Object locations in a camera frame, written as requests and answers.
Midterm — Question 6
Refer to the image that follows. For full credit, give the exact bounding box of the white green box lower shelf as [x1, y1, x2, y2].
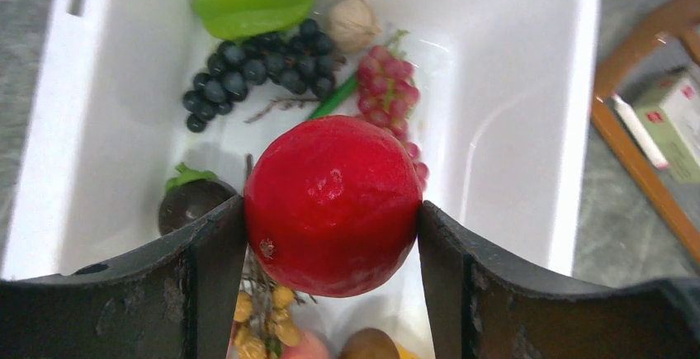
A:
[632, 68, 699, 183]

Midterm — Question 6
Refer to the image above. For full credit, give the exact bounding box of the black grape bunch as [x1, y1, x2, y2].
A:
[181, 18, 344, 134]

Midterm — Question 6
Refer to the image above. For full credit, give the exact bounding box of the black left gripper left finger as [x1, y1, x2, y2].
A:
[1, 196, 247, 358]

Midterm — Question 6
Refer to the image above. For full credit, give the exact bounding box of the peach fruit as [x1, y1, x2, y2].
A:
[281, 330, 331, 359]

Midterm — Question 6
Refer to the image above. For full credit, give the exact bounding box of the red apple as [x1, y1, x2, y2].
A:
[244, 116, 423, 298]

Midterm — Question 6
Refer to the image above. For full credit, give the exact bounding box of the green chili pepper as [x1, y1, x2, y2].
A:
[306, 74, 358, 120]

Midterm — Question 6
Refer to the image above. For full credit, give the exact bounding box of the white pen on shelf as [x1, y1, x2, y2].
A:
[612, 92, 669, 170]

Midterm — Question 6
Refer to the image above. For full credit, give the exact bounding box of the white plastic bin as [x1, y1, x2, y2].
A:
[1, 0, 598, 284]

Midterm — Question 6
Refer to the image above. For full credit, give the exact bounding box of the green lime slice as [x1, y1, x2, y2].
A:
[192, 0, 315, 40]

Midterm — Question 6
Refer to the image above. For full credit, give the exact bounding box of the red grape bunch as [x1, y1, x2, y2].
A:
[354, 30, 429, 188]

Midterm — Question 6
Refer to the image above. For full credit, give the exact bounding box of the longan cluster on twig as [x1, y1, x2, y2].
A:
[228, 249, 317, 359]

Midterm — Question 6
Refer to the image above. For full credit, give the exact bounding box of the dark mangosteen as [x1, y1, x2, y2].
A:
[158, 162, 238, 235]

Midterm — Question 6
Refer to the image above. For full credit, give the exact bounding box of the brown kiwi fruit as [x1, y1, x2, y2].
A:
[338, 328, 400, 359]

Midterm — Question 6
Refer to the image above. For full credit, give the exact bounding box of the orange wooden shelf rack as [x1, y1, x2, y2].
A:
[590, 0, 699, 260]

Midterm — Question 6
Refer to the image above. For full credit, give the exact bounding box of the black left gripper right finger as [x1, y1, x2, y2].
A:
[418, 202, 699, 358]

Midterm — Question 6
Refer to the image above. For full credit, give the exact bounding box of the garlic bulb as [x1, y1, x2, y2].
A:
[328, 0, 382, 54]

